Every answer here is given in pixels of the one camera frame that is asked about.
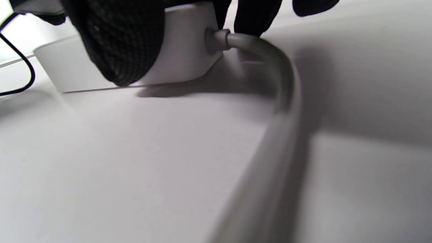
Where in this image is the person's right hand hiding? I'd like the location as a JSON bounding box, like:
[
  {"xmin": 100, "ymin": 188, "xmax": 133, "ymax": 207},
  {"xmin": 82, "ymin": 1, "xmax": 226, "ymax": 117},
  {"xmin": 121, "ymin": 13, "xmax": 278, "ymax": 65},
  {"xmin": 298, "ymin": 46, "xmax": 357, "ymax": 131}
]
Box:
[{"xmin": 34, "ymin": 0, "xmax": 340, "ymax": 87}]

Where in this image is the white power strip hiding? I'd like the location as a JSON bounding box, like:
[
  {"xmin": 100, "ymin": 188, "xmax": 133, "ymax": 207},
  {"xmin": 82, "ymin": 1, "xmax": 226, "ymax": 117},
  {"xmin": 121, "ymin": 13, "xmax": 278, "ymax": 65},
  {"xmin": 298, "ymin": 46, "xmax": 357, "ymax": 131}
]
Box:
[{"xmin": 33, "ymin": 2, "xmax": 225, "ymax": 93}]

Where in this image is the black power adapter cable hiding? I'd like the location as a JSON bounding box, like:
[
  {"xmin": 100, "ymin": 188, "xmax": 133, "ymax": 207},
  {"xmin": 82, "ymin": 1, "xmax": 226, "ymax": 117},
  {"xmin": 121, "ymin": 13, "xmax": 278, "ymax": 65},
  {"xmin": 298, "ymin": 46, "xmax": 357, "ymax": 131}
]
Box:
[{"xmin": 0, "ymin": 13, "xmax": 36, "ymax": 97}]

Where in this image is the white power strip cord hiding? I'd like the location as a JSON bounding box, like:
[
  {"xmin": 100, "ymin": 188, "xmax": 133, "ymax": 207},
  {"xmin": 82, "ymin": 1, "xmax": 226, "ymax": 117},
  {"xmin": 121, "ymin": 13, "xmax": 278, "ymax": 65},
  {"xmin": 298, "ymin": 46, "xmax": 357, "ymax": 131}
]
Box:
[{"xmin": 204, "ymin": 28, "xmax": 303, "ymax": 243}]

